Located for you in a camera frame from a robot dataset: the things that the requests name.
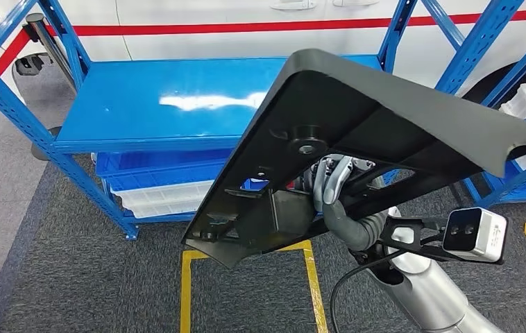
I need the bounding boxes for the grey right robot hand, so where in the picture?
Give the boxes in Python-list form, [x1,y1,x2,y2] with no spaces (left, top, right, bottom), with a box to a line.
[311,154,377,253]

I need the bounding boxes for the black plastic plate frame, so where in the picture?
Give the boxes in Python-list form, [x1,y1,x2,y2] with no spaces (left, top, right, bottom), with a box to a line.
[180,48,526,270]

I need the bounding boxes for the yellow floor tape square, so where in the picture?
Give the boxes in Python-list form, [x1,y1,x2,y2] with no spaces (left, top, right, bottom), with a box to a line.
[180,239,329,333]

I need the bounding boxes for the blue wheeled metal rack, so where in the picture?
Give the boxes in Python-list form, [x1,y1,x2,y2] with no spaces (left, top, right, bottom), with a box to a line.
[463,32,526,207]

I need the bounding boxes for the blue plastic crate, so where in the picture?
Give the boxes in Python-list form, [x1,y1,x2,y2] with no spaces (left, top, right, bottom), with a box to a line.
[95,149,232,191]

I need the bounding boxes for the white car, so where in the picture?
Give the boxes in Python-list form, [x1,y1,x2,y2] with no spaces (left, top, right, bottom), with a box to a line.
[0,0,526,100]

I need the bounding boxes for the red barrier belt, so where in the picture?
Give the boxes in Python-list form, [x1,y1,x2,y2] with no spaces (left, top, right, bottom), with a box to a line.
[44,8,526,37]
[0,28,32,116]

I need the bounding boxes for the large blue metal rack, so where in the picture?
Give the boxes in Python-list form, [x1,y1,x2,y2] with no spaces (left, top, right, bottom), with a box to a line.
[0,0,526,242]

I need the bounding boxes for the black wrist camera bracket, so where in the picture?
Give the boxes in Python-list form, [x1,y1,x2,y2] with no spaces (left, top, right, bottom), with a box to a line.
[379,216,505,266]

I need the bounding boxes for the black camera cable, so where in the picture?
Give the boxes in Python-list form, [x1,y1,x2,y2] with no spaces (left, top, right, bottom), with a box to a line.
[329,250,407,333]

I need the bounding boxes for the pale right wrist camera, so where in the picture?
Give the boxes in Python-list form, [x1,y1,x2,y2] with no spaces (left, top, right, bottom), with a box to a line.
[442,207,509,264]

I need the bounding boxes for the grey barrier post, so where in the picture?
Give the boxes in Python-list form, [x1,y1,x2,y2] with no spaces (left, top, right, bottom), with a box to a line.
[24,12,78,90]

